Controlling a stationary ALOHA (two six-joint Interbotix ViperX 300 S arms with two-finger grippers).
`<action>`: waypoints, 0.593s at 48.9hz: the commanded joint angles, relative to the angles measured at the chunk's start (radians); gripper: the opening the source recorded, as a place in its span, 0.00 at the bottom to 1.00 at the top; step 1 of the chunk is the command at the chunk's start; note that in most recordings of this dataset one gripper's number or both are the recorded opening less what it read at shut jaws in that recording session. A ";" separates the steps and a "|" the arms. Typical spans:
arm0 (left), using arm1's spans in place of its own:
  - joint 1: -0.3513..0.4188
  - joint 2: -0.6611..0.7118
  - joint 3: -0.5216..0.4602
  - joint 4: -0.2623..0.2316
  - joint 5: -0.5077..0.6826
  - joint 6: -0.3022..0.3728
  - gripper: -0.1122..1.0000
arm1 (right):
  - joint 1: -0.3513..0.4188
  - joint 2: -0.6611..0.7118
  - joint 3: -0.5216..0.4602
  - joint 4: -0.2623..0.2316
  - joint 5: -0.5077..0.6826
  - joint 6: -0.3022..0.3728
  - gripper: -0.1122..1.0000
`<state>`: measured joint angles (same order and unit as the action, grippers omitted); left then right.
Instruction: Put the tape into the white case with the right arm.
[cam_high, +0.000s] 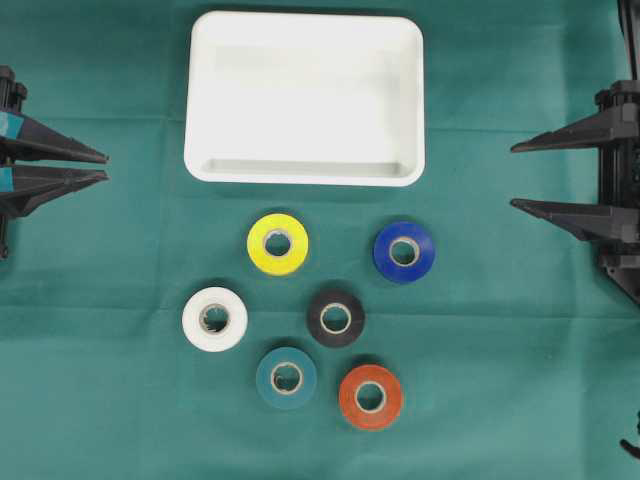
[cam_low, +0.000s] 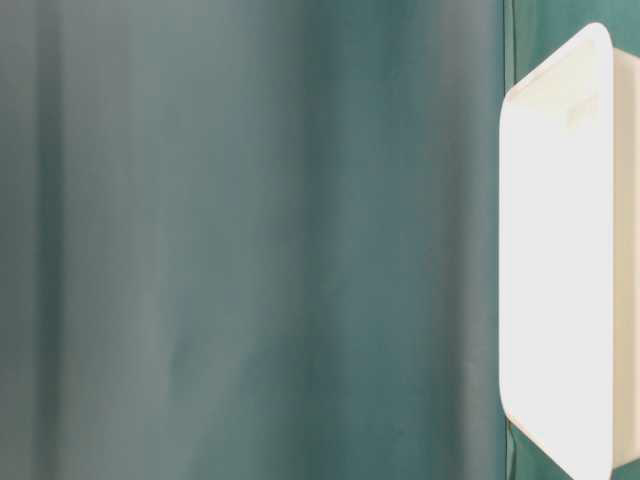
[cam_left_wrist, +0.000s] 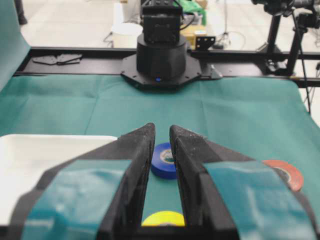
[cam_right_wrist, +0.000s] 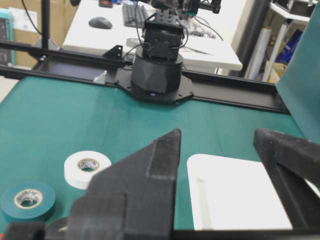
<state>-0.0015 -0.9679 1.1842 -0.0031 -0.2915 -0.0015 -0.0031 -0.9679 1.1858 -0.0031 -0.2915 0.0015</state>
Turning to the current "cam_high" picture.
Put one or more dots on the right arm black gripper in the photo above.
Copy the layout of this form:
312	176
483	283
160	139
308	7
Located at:
615	220

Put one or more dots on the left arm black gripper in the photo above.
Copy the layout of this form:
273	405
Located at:
25	188

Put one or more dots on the white tape roll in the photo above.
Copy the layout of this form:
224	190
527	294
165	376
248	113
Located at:
214	319

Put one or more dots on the yellow tape roll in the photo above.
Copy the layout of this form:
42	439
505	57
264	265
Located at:
278	244

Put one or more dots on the black tape roll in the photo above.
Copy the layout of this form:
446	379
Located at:
335	318

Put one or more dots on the teal tape roll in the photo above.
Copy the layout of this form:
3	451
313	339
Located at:
286	378

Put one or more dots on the blue tape roll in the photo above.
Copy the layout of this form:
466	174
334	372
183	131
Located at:
403	252

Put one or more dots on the white plastic tray case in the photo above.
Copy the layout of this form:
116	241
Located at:
299	98

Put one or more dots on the orange-red tape roll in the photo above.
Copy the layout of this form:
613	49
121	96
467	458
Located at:
370	397

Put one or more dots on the green table cloth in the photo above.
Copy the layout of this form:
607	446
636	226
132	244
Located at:
518	359

